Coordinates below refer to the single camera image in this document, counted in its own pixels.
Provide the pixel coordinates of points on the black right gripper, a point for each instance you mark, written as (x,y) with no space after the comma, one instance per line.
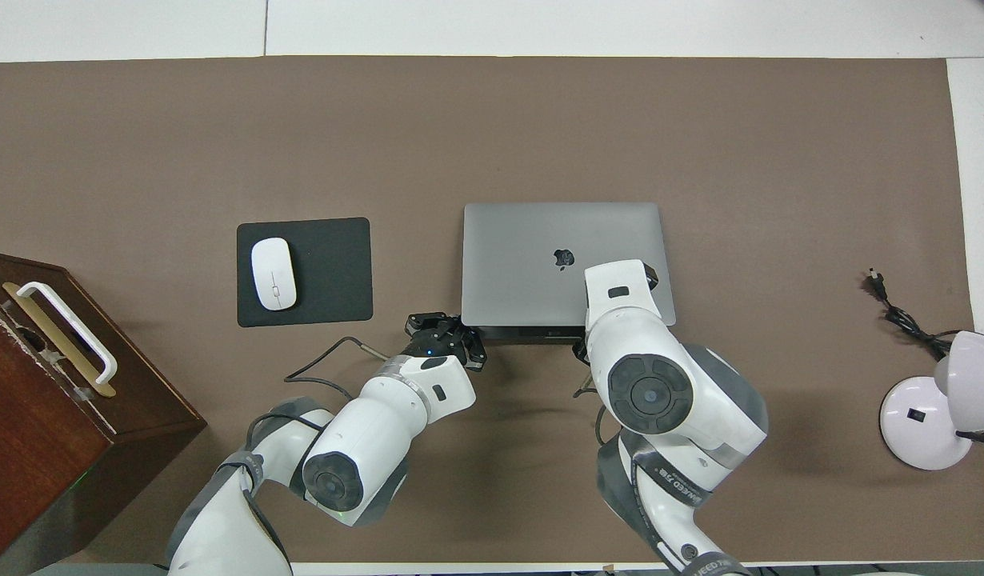
(650,277)

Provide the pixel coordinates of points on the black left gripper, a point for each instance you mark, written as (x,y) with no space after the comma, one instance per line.
(440,340)

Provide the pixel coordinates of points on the grey aluminium laptop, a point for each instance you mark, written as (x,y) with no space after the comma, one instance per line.
(524,264)

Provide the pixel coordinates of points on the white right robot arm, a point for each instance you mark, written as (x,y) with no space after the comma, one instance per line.
(684,400)

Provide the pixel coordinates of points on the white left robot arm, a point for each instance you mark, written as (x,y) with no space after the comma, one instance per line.
(364,432)

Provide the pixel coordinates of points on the black mouse pad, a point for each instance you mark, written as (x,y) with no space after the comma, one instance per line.
(332,272)

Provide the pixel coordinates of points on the white computer mouse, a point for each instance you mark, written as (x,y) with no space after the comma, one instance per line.
(274,274)

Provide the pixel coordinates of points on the brown table mat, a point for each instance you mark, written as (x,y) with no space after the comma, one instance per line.
(492,128)

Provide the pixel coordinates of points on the white desk lamp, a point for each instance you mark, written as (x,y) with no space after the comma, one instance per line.
(924,424)

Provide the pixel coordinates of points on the dark brown wooden box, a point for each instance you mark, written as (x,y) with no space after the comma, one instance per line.
(44,456)

